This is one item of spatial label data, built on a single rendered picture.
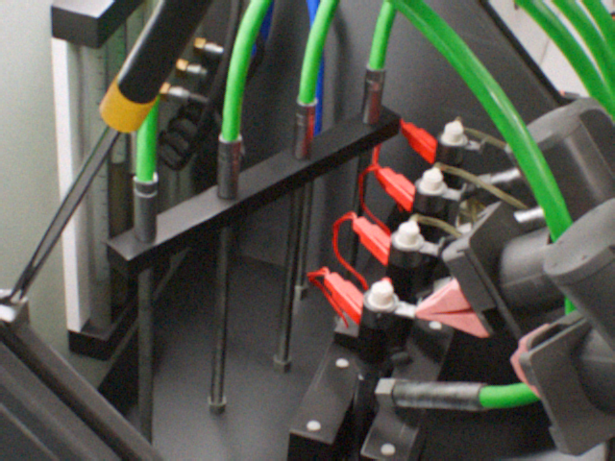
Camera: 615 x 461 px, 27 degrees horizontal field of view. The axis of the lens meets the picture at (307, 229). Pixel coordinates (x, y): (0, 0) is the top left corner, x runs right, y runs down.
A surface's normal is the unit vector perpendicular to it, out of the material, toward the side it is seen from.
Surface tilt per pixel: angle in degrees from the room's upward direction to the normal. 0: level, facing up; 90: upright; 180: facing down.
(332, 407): 0
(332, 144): 0
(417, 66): 90
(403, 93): 90
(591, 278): 87
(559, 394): 49
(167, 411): 0
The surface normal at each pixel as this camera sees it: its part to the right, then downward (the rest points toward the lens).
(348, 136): 0.08, -0.77
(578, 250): -0.66, -0.72
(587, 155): 0.44, -0.07
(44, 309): 0.94, 0.26
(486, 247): 0.67, -0.28
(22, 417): -0.32, 0.58
